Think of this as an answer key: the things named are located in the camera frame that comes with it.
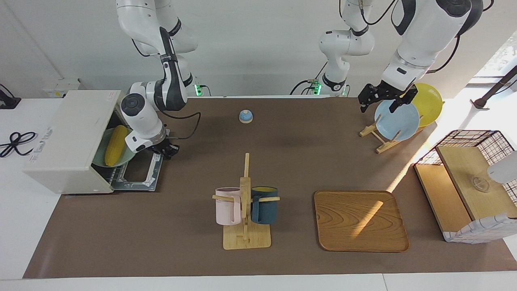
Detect light green plate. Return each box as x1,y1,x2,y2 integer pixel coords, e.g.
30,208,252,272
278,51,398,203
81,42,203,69
92,127,137,168

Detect yellow corn cob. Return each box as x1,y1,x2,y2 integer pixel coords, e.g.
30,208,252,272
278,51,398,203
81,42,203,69
105,125,129,167

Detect white toaster oven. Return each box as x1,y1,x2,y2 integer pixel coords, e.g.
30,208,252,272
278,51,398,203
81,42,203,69
23,90,164,194

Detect light blue plate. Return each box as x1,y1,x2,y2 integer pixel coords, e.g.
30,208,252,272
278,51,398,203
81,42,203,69
374,99,420,141

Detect yellow plate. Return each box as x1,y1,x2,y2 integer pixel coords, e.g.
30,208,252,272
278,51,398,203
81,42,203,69
410,83,443,127

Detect wooden dish rack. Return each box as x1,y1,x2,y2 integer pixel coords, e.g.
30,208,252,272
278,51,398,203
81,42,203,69
359,115,425,154

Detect pink mug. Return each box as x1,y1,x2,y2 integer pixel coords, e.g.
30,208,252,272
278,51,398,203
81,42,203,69
215,187,243,226

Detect brown table mat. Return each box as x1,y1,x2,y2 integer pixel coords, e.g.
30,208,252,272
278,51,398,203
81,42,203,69
23,97,517,279

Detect black angled stand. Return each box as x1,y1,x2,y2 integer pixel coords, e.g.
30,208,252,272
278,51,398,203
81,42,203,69
471,65,517,110

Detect dark blue mug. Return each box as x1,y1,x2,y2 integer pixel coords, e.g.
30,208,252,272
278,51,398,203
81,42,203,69
250,186,279,225

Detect white socket box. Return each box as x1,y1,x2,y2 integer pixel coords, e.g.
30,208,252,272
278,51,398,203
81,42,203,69
42,78,81,99

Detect wooden mug tree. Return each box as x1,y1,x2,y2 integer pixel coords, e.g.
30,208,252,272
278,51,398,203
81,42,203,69
212,152,280,250

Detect wooden serving tray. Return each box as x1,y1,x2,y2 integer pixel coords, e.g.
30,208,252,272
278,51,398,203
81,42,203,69
314,190,410,253

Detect white cylindrical object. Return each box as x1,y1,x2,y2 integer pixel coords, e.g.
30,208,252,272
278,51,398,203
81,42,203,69
487,150,517,184

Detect black clamp base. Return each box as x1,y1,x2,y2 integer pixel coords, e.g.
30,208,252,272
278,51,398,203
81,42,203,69
0,84,21,110

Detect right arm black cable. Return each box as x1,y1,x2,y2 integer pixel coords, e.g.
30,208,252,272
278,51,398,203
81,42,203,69
162,109,202,140

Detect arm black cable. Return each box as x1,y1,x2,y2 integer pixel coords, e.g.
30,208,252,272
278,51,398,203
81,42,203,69
339,0,495,74
162,109,202,140

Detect left base black cable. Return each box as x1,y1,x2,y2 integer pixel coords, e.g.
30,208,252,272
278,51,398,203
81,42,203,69
290,61,328,96

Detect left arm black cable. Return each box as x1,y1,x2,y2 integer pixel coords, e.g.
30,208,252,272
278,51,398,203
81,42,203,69
339,0,495,74

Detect wire basket wooden shelf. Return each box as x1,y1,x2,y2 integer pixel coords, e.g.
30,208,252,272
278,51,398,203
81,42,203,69
414,130,517,244

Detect coiled black cable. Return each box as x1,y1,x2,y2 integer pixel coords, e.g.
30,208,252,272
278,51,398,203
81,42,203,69
0,131,38,158

